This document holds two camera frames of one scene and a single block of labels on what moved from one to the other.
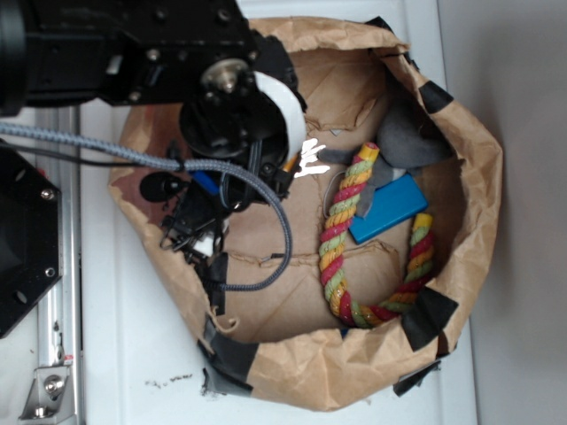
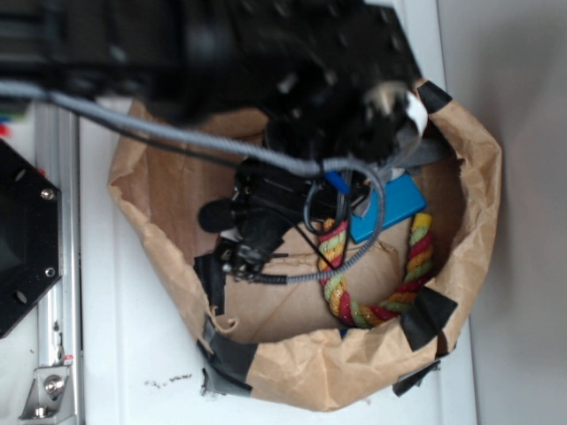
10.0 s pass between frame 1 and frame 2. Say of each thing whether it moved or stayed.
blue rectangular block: stayed
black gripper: moved
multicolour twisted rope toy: stayed
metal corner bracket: stayed
